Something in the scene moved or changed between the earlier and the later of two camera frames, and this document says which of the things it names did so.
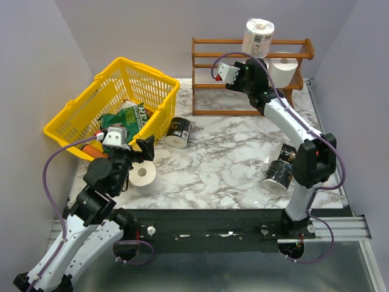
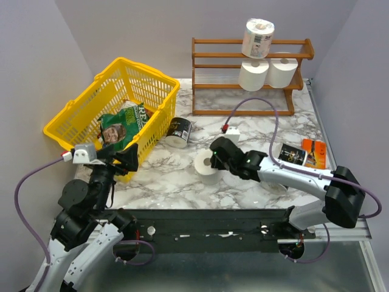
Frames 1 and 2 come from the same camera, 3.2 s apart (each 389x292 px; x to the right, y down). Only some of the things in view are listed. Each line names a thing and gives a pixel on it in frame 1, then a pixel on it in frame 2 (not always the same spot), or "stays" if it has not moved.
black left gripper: [148, 147] to [129, 157]
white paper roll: [282, 70] stays
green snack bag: [132, 115] stays
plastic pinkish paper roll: [258, 37] stays
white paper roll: [143, 173] to [206, 174]
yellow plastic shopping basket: [124, 80] stays
